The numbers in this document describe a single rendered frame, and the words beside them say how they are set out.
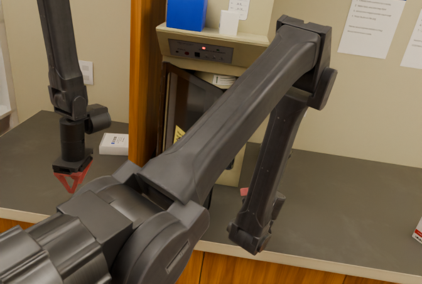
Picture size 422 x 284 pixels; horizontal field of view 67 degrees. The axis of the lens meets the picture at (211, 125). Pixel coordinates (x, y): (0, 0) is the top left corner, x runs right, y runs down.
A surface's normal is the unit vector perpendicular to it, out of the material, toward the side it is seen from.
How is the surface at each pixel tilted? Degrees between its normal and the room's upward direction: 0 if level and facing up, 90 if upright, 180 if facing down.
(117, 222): 4
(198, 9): 90
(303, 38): 26
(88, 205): 4
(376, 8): 90
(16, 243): 0
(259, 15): 90
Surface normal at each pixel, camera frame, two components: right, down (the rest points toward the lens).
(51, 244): 0.31, -0.80
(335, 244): 0.12, -0.90
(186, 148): -0.08, -0.66
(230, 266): -0.09, 0.41
